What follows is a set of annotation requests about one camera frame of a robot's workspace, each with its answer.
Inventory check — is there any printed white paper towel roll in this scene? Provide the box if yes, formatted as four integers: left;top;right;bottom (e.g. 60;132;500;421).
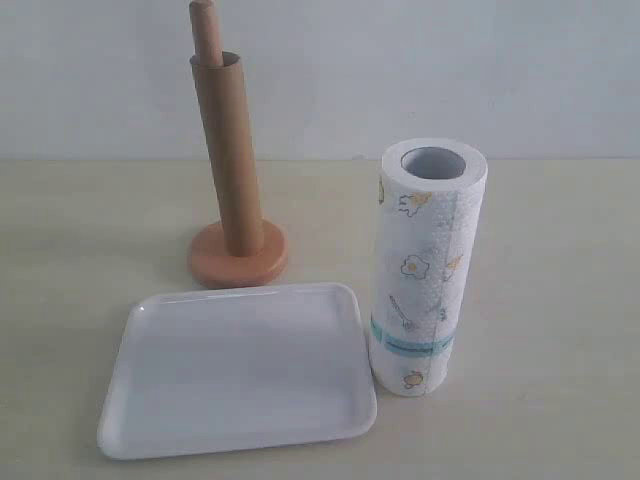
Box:
369;138;488;397

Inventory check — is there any brown cardboard tube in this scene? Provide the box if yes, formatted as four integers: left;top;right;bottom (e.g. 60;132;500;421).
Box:
190;52;264;257

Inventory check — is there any wooden paper towel holder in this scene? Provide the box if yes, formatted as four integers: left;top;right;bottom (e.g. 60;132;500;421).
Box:
189;1;288;289

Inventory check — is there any white rectangular plastic tray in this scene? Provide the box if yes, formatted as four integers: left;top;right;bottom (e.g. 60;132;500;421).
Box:
97;283;377;460

